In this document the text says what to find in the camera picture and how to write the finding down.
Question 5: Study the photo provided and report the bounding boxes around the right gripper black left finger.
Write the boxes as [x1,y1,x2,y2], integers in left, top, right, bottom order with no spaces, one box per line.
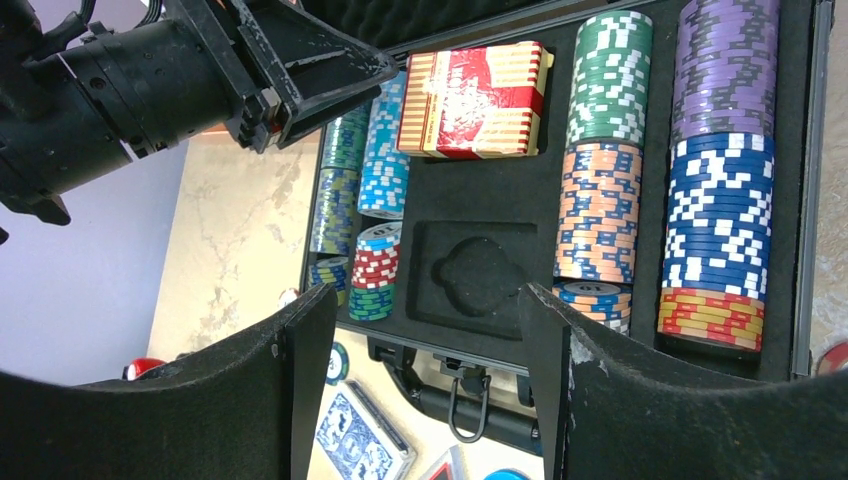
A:
[1,286,337,479]

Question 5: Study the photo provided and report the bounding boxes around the blue round button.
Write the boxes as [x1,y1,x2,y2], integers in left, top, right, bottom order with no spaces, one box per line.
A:
[484,468,529,480]

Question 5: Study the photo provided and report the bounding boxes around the red white poker chip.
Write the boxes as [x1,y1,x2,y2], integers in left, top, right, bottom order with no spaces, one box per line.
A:
[814,340,848,376]

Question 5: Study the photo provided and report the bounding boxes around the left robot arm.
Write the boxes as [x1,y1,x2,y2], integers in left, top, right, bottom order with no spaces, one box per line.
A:
[1,1,398,226]

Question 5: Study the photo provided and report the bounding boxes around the black poker chip case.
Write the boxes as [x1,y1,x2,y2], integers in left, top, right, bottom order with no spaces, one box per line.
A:
[337,1,835,456]

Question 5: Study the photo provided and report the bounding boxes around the red white chip stack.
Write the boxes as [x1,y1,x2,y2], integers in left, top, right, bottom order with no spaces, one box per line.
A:
[351,221,402,289]

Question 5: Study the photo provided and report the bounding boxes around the blue card deck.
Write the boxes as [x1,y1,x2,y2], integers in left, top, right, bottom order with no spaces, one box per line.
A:
[314,381,417,480]

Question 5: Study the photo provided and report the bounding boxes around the green white chip stack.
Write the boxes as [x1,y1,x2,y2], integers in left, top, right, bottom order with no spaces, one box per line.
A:
[566,10,653,148]

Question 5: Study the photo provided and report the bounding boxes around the purple chip stack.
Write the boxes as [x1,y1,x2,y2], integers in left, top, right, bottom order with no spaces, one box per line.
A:
[671,0,780,143]

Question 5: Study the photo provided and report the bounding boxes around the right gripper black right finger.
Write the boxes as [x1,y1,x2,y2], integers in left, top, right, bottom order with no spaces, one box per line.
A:
[517,283,847,479]

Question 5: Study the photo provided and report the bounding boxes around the red gold card deck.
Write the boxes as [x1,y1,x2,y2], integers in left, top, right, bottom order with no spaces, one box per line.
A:
[396,41,555,160]

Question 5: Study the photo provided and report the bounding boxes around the red yellow chip stack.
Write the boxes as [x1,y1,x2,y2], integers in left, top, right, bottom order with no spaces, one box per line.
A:
[657,287,765,353]

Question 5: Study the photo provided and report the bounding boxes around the yellow blue chip stack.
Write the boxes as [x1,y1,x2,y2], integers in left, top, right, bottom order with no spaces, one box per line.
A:
[310,167,359,255]

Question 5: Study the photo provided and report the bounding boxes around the orange blue chip stack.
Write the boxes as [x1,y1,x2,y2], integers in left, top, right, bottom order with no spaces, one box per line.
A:
[553,142,643,284]

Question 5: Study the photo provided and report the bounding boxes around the dark teal chip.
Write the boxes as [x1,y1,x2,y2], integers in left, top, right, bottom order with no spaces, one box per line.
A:
[325,342,350,386]

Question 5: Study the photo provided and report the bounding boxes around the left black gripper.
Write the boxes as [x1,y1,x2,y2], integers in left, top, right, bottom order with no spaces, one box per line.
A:
[59,1,399,159]

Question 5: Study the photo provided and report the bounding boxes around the light blue chip stack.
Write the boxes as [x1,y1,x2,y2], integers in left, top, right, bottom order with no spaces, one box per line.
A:
[357,71,410,220]

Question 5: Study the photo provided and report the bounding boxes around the red triangle dealer token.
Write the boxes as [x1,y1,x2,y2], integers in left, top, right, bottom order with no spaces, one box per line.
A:
[419,445,467,480]

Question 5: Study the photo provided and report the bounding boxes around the blue white chip stack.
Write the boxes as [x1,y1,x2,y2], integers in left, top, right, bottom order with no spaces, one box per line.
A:
[661,133,776,301]

